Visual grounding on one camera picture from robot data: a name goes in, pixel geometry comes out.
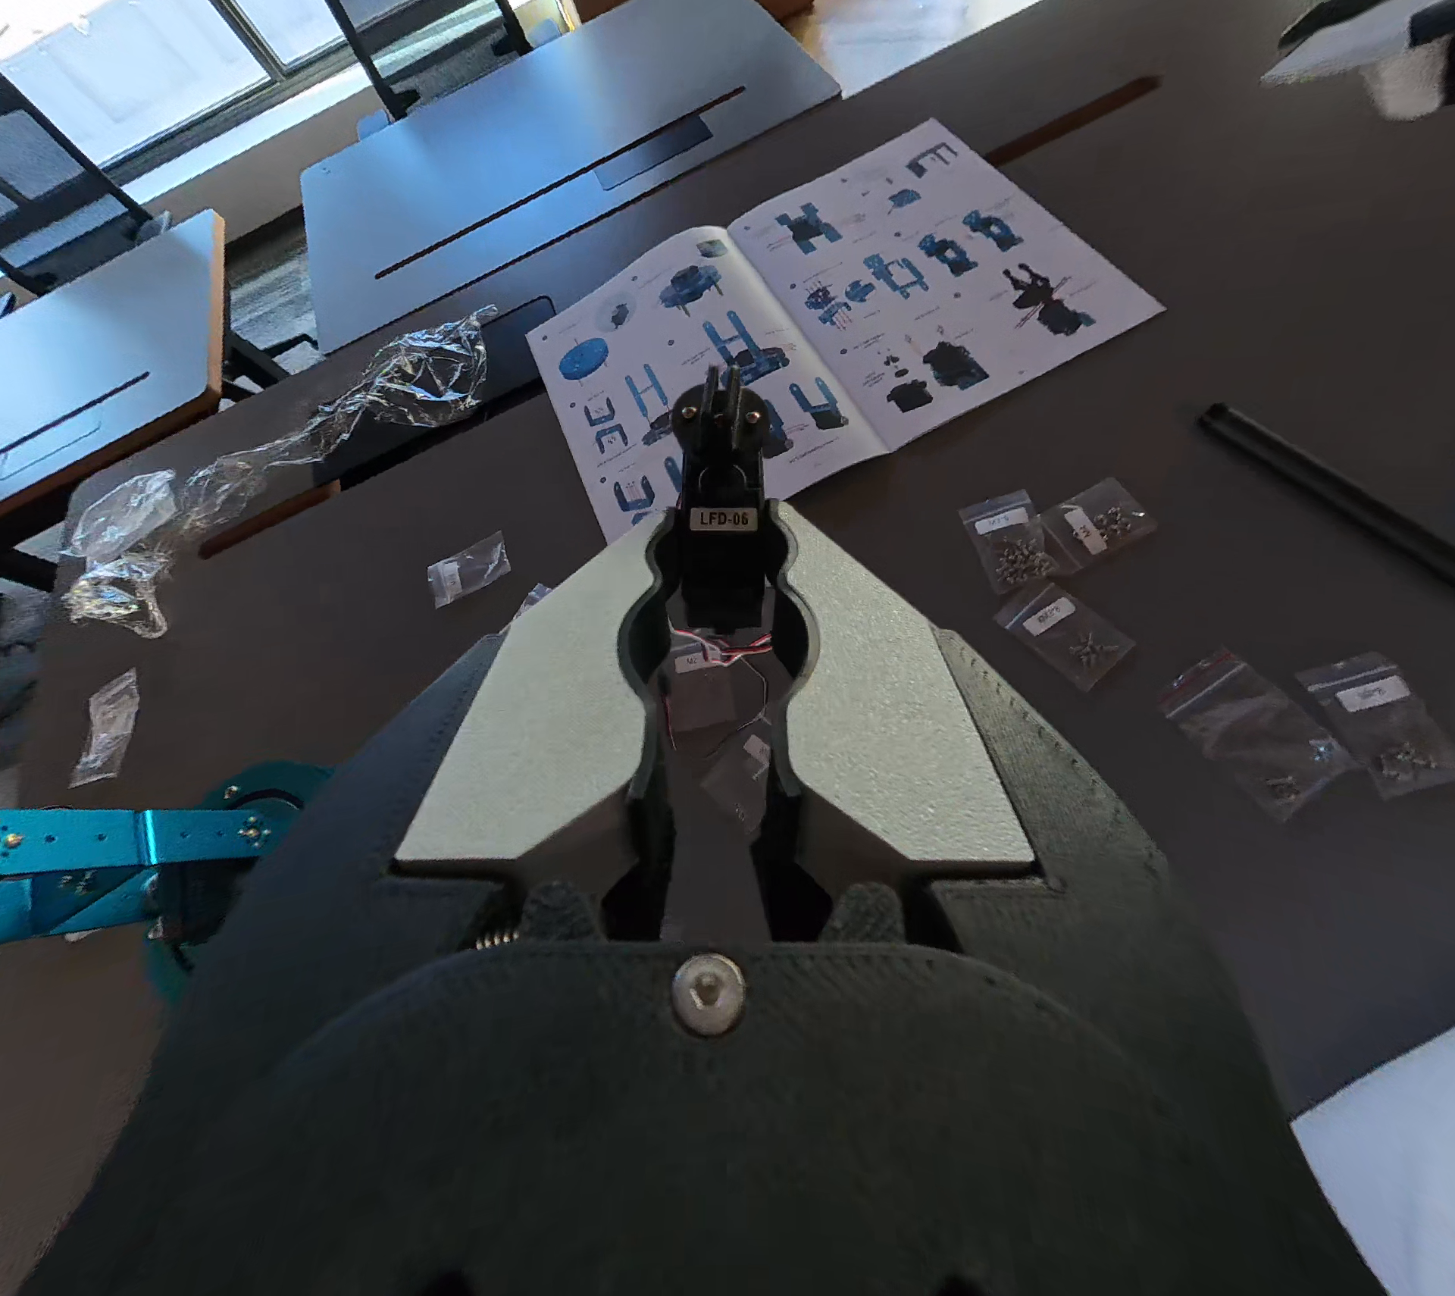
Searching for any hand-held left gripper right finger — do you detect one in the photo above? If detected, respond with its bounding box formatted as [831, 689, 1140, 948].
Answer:
[751, 504, 1042, 944]

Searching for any dark grey desk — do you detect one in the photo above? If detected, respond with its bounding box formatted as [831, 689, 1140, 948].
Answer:
[0, 0, 1455, 1296]

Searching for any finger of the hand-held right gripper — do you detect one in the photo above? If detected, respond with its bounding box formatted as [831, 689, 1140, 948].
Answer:
[1260, 17, 1455, 124]

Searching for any open instruction booklet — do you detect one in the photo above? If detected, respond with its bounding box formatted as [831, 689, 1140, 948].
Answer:
[527, 117, 1168, 546]

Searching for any grey office desk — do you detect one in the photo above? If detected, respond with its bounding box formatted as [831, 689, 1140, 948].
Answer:
[298, 0, 843, 357]
[0, 210, 230, 525]

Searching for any black thin rod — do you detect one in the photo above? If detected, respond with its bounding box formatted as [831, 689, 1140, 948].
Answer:
[1196, 401, 1455, 583]

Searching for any white paper sheet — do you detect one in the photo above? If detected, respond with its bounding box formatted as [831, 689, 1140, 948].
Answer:
[1290, 1041, 1455, 1296]

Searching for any large window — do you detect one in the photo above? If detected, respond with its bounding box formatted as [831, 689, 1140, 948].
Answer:
[0, 0, 537, 174]

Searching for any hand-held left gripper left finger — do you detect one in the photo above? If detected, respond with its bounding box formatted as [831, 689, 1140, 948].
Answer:
[392, 506, 684, 944]

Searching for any black servo motor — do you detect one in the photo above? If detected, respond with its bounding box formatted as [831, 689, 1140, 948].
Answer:
[663, 365, 795, 753]

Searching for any blue toy robot arm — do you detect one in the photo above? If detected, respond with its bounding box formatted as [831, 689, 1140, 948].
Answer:
[0, 760, 337, 992]

